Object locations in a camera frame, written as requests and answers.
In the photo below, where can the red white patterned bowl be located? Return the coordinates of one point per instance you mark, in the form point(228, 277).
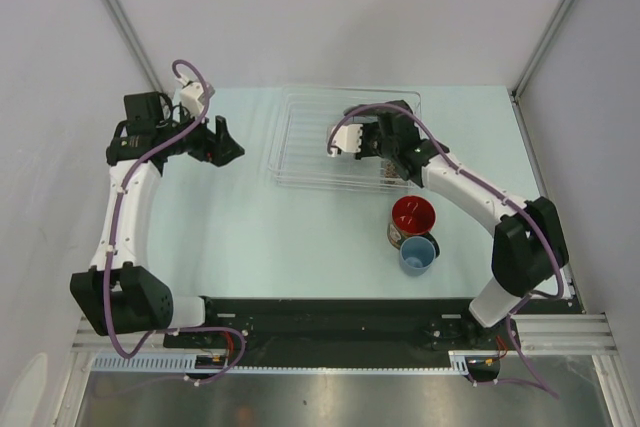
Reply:
point(390, 176)

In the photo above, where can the white wire dish rack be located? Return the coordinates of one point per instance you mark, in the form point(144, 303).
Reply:
point(298, 156)

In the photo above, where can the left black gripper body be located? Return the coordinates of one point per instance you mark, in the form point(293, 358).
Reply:
point(197, 144)

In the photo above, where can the white slotted cable duct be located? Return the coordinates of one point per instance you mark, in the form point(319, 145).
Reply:
point(439, 363)

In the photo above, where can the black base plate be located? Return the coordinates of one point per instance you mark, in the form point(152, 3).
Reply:
point(403, 331)

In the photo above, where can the red black mug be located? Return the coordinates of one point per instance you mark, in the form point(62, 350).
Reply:
point(412, 216)

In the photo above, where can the light blue cup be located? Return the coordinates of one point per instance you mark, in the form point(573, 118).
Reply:
point(416, 255)

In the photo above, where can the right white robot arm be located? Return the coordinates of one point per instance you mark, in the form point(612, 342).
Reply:
point(529, 251)

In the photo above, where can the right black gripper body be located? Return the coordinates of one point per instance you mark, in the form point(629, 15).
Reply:
point(374, 144)

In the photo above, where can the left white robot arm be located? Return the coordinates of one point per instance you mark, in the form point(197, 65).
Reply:
point(119, 294)

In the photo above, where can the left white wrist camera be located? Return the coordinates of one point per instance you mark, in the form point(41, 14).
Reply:
point(193, 95)

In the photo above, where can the black floral square plate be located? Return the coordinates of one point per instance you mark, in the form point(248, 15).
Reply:
point(361, 112)

